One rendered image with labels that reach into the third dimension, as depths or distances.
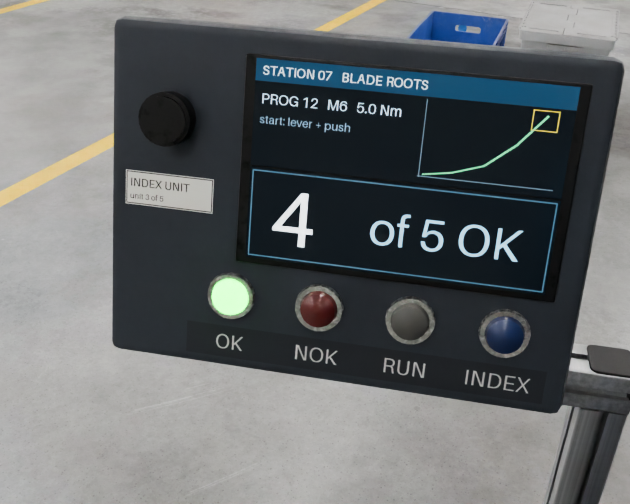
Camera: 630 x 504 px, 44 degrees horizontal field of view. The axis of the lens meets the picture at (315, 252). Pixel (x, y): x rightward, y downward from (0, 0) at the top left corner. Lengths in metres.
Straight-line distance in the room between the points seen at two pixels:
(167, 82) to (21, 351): 1.91
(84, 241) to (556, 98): 2.45
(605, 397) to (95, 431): 1.61
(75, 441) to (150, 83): 1.62
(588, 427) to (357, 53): 0.29
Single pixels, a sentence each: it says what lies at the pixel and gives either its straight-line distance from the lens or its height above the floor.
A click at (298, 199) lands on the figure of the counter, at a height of 1.17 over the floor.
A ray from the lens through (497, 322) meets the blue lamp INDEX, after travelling 0.42.
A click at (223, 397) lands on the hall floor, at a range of 2.06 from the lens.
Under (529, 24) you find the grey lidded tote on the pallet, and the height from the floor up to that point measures 0.47.
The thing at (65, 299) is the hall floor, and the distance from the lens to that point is 2.48.
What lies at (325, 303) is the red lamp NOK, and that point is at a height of 1.12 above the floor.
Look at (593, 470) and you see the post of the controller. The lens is 0.57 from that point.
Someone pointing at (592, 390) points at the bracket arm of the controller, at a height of 1.04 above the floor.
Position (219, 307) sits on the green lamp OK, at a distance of 0.43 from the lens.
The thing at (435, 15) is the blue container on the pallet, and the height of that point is 0.34.
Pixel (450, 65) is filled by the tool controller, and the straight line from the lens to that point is 0.40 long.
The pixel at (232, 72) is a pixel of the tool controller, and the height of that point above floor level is 1.23.
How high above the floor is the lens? 1.36
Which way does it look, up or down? 31 degrees down
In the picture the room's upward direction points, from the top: 2 degrees clockwise
